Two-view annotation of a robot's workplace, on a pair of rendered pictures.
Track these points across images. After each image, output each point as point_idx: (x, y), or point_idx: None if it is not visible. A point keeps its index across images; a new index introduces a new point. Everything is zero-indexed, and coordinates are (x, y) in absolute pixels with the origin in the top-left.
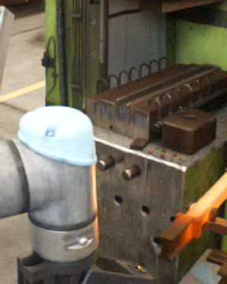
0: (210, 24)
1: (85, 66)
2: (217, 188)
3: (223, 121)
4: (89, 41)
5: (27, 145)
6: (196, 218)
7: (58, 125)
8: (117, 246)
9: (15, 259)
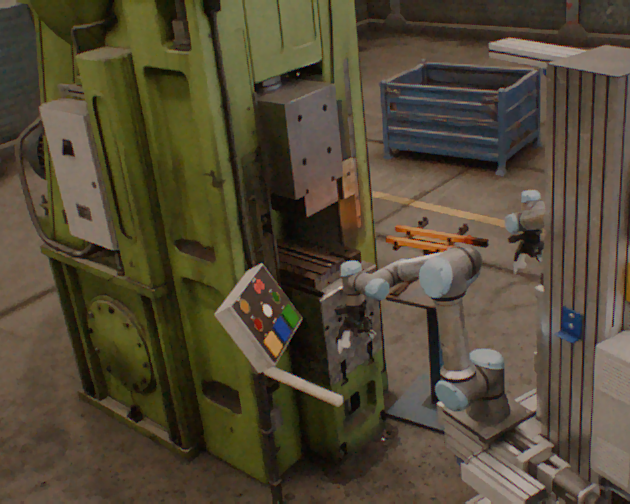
0: None
1: None
2: (425, 243)
3: None
4: (267, 261)
5: (539, 198)
6: (451, 245)
7: (536, 191)
8: (354, 341)
9: None
